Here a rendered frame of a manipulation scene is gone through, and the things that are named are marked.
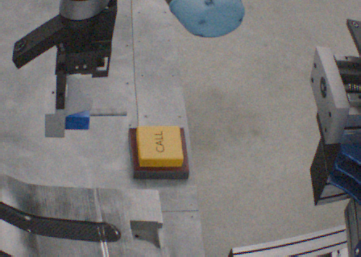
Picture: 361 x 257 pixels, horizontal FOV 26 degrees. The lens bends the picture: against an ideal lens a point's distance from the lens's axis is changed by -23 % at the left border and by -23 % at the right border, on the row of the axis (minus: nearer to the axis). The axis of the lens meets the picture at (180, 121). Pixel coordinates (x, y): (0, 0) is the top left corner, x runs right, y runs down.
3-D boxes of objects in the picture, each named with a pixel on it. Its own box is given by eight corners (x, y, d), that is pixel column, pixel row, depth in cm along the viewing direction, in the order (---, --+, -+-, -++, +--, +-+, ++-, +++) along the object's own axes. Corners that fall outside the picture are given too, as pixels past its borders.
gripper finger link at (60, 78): (64, 115, 121) (68, 60, 116) (55, 115, 121) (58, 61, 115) (64, 95, 125) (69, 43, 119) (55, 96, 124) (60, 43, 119)
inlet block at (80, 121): (124, 110, 135) (127, 83, 131) (126, 139, 132) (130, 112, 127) (44, 112, 133) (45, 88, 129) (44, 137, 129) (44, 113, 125)
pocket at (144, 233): (160, 234, 127) (163, 221, 125) (164, 259, 124) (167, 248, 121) (128, 233, 127) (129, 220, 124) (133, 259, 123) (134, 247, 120)
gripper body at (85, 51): (107, 82, 121) (117, 18, 111) (50, 86, 119) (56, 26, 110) (107, 42, 125) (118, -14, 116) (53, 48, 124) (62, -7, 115)
